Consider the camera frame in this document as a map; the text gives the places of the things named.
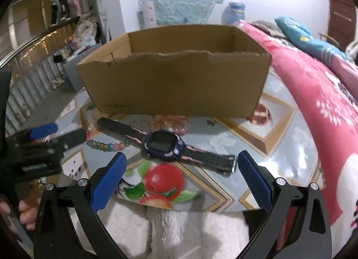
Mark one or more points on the red floral blanket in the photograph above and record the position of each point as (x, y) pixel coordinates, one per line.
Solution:
(307, 80)

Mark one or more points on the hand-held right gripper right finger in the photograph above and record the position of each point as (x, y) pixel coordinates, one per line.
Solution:
(257, 183)

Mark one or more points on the person's left hand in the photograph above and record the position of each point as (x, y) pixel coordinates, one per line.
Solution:
(26, 215)

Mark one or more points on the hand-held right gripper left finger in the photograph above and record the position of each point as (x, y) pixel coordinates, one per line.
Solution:
(109, 183)

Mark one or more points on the blue water jug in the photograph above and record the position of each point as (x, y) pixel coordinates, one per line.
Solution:
(234, 13)

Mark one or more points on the brown wooden door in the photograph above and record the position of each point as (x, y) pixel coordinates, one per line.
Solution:
(339, 16)

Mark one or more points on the teal patterned pillow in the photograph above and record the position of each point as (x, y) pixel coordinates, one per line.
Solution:
(304, 41)

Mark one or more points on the pile of clothes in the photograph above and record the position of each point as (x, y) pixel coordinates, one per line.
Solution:
(86, 32)

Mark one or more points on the purple black smart watch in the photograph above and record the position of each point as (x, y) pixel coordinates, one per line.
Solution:
(162, 141)

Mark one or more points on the white fluffy garment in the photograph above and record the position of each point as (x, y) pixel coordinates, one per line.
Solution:
(181, 233)

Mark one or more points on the hanging clothes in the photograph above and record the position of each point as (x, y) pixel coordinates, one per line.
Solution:
(70, 2)

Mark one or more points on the black white cloth bundle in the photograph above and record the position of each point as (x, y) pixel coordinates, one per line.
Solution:
(352, 52)

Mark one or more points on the fruit print tablecloth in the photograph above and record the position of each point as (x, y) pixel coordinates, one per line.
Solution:
(279, 164)

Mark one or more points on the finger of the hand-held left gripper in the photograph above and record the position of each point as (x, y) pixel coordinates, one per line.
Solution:
(74, 137)
(44, 130)

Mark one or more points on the wooden chair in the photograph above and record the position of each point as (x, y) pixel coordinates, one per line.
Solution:
(331, 39)

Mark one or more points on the brown cardboard box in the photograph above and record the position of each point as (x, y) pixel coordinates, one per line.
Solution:
(173, 80)

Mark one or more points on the grey patterned cushion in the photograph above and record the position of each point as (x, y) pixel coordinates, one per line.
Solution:
(265, 27)

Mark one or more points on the metal stair railing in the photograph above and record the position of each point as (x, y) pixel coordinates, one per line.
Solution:
(36, 60)

